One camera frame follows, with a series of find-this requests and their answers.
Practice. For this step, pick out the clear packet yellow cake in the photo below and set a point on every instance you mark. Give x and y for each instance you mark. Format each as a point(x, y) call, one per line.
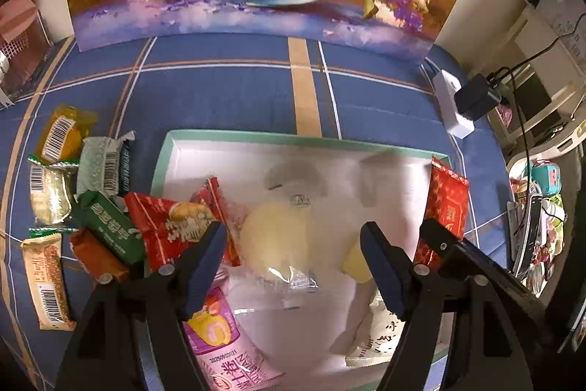
point(359, 265)

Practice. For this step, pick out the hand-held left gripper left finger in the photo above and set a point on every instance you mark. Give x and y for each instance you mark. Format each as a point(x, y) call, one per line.
point(206, 262)

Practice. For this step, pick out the white snack packet cookie picture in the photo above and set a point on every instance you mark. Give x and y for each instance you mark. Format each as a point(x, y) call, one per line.
point(375, 336)

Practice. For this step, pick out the dark green snack packet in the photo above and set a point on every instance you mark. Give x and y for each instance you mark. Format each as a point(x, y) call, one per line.
point(110, 226)

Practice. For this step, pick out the orange-brown snack packet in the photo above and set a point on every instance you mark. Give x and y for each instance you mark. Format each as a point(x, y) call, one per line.
point(98, 256)

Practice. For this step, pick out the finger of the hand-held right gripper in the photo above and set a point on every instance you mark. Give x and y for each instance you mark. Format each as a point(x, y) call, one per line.
point(437, 242)

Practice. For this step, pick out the blue plaid tablecloth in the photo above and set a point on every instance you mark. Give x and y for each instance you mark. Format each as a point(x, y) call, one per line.
point(229, 98)

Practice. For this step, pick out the light green snack packet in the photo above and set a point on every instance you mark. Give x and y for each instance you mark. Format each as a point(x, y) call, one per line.
point(98, 162)

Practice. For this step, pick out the beige snack packet with barcode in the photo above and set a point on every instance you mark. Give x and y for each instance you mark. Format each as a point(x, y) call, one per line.
point(46, 281)

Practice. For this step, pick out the white power strip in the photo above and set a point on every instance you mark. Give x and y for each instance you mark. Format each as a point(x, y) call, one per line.
point(451, 107)

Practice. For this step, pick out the teal rimmed white tray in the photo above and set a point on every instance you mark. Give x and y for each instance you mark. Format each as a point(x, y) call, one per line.
point(320, 171)

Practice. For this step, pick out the pink purple snack packet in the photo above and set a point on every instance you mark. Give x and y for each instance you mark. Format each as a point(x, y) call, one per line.
point(224, 340)

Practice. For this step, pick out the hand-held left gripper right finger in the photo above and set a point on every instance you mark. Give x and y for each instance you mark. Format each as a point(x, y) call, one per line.
point(382, 267)

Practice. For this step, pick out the clear cake packet green trim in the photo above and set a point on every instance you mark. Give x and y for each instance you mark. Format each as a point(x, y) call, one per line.
point(52, 194)

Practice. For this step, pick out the red snack packet nut picture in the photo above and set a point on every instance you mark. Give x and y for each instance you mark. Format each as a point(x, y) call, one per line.
point(160, 226)

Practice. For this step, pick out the yellow snack packet with barcode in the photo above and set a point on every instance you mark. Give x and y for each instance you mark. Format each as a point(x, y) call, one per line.
point(68, 134)

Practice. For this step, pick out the red patterned snack packet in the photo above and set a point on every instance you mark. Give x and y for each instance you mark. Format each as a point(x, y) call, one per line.
point(446, 203)

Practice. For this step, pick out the clear packet with round bun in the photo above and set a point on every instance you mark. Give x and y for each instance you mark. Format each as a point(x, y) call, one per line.
point(274, 235)

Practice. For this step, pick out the black charger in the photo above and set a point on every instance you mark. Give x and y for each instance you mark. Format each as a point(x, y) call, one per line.
point(476, 98)

